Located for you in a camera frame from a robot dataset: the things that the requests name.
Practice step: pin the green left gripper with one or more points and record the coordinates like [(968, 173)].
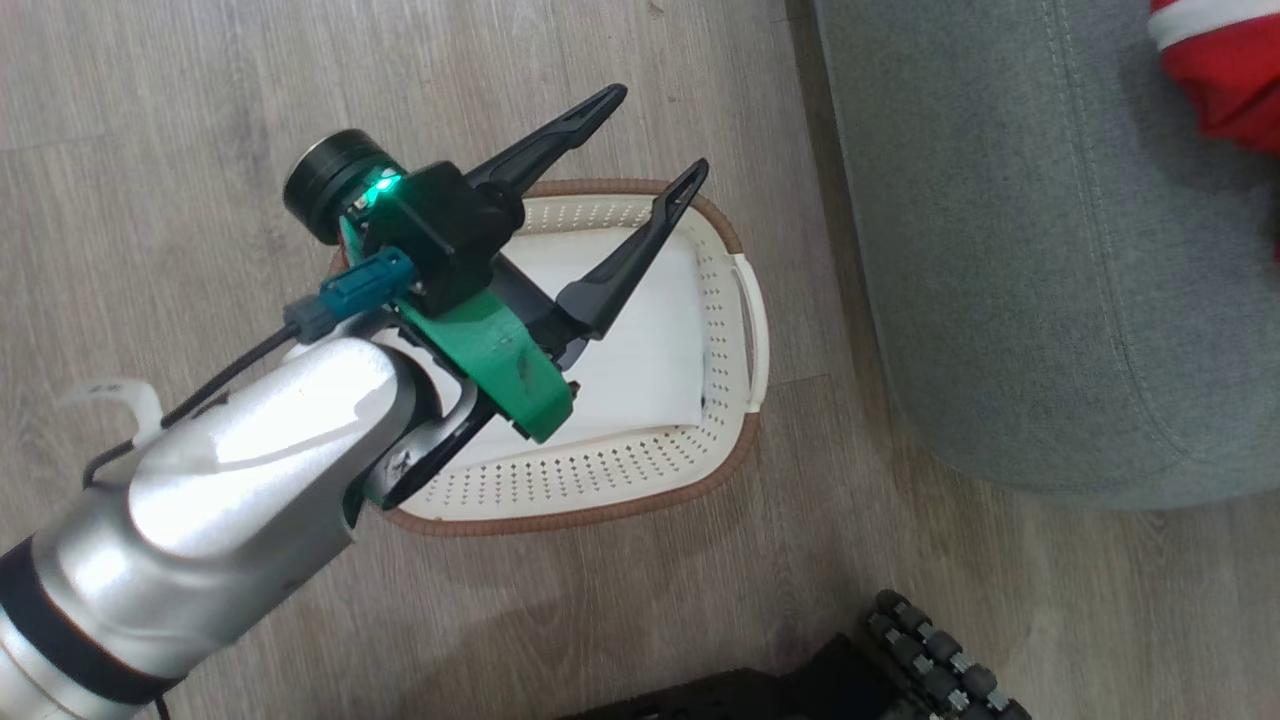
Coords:
[(490, 350)]

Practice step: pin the red white striped garment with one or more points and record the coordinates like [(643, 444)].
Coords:
[(1230, 80)]

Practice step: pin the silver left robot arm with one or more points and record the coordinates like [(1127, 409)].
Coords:
[(250, 480)]

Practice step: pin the white laundry basket brown rim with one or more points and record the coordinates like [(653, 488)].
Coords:
[(600, 470)]

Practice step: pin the grey upholstered sofa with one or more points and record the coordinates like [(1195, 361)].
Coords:
[(1000, 250)]

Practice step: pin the black roller wheel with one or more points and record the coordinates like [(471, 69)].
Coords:
[(930, 660)]

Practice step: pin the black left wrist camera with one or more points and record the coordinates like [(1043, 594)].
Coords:
[(440, 230)]

